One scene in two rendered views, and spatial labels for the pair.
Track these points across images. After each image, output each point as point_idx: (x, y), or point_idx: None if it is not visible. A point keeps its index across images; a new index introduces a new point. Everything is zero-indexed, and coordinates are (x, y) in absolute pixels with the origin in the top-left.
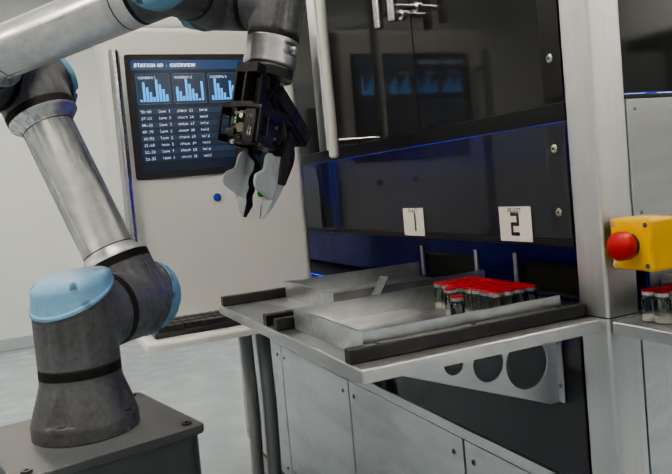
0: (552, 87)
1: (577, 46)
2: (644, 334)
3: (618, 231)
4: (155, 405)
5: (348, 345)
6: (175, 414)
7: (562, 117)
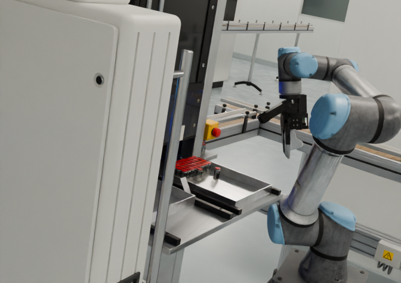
0: (201, 76)
1: (213, 63)
2: (208, 159)
3: (211, 128)
4: (285, 266)
5: (265, 194)
6: (290, 257)
7: (203, 88)
